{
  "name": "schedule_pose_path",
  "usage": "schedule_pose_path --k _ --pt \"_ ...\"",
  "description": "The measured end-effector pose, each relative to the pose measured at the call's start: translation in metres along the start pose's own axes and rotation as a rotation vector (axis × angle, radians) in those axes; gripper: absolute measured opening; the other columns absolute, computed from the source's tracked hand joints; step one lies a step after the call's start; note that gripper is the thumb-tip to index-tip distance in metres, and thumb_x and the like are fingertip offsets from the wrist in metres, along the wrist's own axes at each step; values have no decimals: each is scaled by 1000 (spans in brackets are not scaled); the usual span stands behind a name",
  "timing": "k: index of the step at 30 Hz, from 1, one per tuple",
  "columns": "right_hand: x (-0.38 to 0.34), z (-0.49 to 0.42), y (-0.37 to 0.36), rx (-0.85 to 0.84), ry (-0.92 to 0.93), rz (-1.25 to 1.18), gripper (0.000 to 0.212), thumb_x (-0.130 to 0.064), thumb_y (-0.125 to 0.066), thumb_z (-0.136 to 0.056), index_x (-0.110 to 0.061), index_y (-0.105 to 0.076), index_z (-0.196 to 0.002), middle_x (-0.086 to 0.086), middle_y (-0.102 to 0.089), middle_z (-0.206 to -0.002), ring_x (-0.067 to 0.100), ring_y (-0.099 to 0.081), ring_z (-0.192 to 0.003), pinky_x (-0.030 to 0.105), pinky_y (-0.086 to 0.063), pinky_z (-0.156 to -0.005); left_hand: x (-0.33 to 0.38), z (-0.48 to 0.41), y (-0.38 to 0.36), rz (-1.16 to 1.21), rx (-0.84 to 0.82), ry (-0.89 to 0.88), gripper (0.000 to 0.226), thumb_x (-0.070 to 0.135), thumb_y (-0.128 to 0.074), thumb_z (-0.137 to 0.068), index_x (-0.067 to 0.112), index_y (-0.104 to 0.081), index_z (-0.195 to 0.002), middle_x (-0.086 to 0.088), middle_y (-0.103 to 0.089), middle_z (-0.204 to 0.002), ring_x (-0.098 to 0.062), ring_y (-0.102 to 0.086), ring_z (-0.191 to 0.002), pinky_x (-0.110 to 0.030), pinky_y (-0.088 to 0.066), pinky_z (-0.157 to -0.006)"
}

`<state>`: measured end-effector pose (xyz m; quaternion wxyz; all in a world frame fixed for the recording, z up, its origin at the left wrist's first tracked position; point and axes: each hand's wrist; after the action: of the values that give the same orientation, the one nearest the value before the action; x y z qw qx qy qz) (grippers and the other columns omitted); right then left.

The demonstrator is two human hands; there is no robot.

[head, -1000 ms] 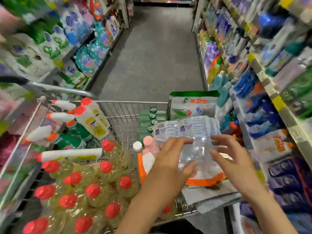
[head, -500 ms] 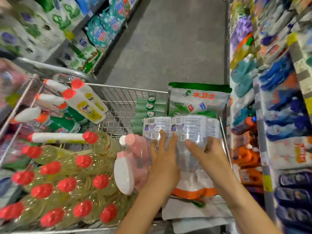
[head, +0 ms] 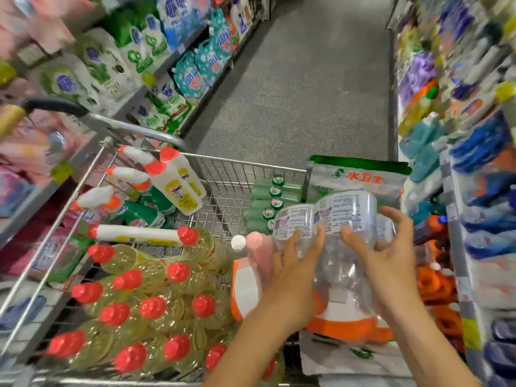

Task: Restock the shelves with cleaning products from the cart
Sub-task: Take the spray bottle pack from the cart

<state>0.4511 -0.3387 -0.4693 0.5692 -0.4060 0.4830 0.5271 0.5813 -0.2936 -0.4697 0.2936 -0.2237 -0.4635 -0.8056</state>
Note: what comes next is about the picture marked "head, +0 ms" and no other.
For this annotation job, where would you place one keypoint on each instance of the person's left forearm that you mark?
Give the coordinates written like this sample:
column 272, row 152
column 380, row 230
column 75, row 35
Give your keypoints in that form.
column 258, row 354

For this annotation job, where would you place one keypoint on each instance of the person's left hand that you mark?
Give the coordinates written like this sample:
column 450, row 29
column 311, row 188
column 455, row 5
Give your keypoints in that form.
column 294, row 290

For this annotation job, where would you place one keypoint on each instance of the white red-capped cleaner bottle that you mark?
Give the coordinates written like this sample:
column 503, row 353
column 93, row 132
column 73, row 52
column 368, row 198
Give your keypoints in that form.
column 177, row 185

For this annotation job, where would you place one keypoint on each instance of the cluster of orange trigger sprayers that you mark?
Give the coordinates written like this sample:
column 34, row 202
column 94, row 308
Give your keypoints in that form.
column 439, row 290

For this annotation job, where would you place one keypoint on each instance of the clear-wrapped orange-trigger spray pack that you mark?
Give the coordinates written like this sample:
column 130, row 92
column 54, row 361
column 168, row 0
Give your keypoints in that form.
column 343, row 213

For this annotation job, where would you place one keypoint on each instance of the person's right hand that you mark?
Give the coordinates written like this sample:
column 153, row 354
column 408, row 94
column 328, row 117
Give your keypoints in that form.
column 395, row 274

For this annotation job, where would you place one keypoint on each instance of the orange white spray bottle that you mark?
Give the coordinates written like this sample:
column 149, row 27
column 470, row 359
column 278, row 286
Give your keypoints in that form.
column 244, row 290

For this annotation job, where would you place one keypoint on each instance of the cluster of yellow red-capped bottles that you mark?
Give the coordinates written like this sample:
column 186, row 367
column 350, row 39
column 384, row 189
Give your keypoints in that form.
column 137, row 318

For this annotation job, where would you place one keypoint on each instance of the person's right forearm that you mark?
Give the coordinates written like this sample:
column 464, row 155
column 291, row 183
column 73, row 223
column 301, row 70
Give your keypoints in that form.
column 427, row 354

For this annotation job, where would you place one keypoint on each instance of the cluster of teal cleaner bottles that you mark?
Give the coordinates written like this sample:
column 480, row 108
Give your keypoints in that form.
column 423, row 145

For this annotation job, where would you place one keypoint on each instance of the large green white cleaner pouch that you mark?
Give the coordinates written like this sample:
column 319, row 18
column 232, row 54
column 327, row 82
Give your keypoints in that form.
column 355, row 358
column 359, row 177

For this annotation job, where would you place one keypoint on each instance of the row of teal blue pouches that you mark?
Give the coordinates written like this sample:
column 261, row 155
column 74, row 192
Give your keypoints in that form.
column 201, row 52

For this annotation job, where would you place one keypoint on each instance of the grey shopping cart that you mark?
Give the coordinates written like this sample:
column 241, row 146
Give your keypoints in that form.
column 218, row 169

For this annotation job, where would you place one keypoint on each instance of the row of green white pouches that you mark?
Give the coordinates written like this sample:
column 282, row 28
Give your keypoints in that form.
column 105, row 64

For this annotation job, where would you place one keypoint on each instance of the stack of pink detergent pouches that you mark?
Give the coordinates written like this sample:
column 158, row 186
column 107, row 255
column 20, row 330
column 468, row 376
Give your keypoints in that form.
column 32, row 197

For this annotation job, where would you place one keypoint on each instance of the row of purple cleaner bottles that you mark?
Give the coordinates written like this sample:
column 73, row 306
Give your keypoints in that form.
column 419, row 76

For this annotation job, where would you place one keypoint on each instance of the cluster of blue cleaner bottles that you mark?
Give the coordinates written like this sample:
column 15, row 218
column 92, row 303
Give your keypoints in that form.
column 484, row 181

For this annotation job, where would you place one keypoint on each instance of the store shelving with refill pouches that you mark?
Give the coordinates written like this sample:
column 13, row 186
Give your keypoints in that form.
column 97, row 84

